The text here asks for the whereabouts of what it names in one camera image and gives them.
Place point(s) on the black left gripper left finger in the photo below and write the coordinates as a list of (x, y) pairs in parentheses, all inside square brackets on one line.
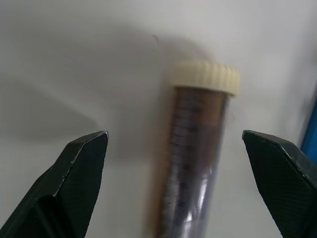
[(62, 188)]

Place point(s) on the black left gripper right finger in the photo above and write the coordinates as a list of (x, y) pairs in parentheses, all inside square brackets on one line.
[(284, 188)]

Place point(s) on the blue test tube rack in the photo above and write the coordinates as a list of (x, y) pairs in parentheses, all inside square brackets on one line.
[(310, 124)]

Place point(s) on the cream-capped clear test tube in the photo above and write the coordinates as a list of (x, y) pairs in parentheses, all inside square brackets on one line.
[(190, 158)]

